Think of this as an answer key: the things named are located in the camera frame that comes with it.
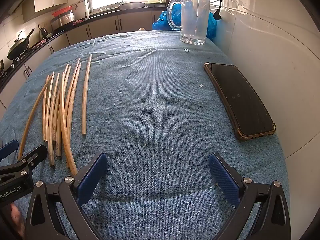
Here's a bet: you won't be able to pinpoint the blue tablecloth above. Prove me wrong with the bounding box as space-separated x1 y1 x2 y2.
0 30 292 240

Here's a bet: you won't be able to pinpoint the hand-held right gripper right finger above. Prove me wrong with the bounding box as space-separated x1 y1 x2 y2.
208 152 292 240

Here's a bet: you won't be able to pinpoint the black kitchen countertop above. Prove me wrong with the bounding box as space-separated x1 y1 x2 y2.
0 4 167 90

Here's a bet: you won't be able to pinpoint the pile of wooden chopsticks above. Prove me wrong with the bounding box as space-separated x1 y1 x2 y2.
17 54 93 176

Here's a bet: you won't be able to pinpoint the metal basin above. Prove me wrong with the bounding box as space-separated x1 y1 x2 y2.
118 2 147 10

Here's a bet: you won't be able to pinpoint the steel pot with red lid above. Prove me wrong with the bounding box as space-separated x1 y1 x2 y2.
51 5 75 30

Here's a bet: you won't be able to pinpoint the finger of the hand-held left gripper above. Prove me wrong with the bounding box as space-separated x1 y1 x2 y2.
0 139 20 161
0 144 48 183

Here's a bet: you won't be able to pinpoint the black phone in clear case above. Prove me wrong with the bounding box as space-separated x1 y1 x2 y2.
204 62 277 142

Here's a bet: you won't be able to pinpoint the gas stove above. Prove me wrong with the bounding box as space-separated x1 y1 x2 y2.
0 47 33 80

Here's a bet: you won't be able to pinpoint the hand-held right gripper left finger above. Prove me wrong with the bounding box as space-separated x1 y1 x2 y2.
25 152 108 240

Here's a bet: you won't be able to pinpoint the white base cabinets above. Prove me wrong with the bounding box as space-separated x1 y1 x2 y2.
0 10 165 110

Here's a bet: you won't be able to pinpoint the black power cable with plug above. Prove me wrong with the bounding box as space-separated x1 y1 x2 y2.
213 0 227 22

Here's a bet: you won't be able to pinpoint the black wok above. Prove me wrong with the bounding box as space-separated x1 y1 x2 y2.
7 27 36 60

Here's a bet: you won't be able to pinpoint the blue plastic bag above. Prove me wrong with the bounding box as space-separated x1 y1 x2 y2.
152 4 217 42

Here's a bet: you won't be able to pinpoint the person's left hand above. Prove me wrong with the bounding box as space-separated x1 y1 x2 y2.
10 202 26 239

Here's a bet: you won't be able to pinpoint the clear glass mug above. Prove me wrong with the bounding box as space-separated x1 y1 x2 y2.
167 0 211 45

